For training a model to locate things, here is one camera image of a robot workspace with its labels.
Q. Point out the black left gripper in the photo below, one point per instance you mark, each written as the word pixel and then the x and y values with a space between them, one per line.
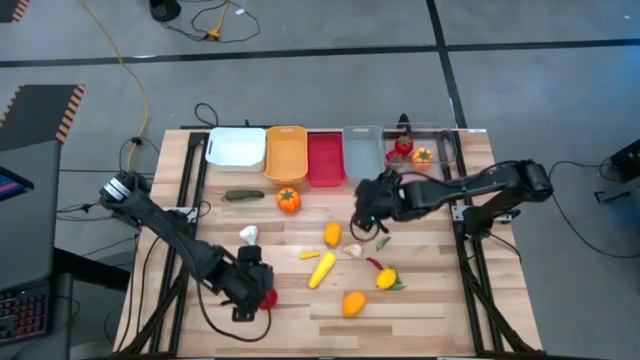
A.
pixel 240 285

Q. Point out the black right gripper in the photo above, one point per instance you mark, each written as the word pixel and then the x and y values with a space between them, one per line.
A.
pixel 382 197

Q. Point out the large red tomato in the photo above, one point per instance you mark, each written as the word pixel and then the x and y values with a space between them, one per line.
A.
pixel 270 300

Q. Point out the beige garlic bulb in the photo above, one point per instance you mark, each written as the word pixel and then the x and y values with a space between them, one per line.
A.
pixel 354 250

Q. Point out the red chili pepper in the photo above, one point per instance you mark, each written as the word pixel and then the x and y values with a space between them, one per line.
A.
pixel 375 264

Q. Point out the orange lemon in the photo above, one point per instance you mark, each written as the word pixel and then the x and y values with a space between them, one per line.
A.
pixel 332 235
pixel 354 304

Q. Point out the yellow lemon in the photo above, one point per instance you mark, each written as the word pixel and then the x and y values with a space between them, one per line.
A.
pixel 386 278

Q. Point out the small orange pepper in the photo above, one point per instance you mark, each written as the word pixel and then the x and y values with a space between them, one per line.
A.
pixel 310 255

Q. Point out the white garlic bulb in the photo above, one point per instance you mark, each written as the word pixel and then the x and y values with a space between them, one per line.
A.
pixel 248 234

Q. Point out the small red tomato green stem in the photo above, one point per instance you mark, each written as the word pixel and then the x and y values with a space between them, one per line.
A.
pixel 394 157

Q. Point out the small orange tomato green stem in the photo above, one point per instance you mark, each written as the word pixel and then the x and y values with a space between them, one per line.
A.
pixel 422 156

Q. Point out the red and orange peppers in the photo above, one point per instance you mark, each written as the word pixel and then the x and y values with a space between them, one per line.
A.
pixel 288 201
pixel 404 145

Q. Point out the green cucumber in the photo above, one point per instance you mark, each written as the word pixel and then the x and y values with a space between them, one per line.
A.
pixel 245 195

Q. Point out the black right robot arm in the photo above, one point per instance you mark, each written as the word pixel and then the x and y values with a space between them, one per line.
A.
pixel 465 187

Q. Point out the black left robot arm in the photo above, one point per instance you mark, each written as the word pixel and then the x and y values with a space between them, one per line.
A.
pixel 165 225

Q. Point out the grey plastic basket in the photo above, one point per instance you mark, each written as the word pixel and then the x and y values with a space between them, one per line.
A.
pixel 362 155

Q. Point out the red plastic basket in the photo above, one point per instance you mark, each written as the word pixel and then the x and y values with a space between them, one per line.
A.
pixel 325 160

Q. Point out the clear plastic basket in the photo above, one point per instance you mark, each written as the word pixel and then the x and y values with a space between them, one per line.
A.
pixel 440 145

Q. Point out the yellow plastic basket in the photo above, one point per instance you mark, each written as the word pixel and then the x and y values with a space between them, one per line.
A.
pixel 286 155

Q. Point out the white plastic basket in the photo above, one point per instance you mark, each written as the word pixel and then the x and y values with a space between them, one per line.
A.
pixel 235 150

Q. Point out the backlit keyboard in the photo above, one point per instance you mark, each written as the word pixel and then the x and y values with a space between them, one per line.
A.
pixel 22 315

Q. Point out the grey desk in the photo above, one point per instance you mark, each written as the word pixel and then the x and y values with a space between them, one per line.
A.
pixel 30 225

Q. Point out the yellow power plug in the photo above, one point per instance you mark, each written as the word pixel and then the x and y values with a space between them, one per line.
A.
pixel 214 34

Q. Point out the black equipment box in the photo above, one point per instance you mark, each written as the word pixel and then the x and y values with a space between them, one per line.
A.
pixel 627 160

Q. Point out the computer screen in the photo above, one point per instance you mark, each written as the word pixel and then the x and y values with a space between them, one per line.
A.
pixel 12 185

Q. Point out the large black mat striped edge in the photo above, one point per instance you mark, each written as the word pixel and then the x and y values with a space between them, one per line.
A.
pixel 35 115

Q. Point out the black round stand base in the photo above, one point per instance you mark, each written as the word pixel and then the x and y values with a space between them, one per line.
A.
pixel 165 9

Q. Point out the small black mat striped edge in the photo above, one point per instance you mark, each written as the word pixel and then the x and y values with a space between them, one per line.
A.
pixel 7 7

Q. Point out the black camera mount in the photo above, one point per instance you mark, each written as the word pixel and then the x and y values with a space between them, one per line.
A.
pixel 404 121

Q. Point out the black aluminium table frame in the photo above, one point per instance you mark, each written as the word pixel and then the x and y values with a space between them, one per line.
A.
pixel 475 310
pixel 200 165

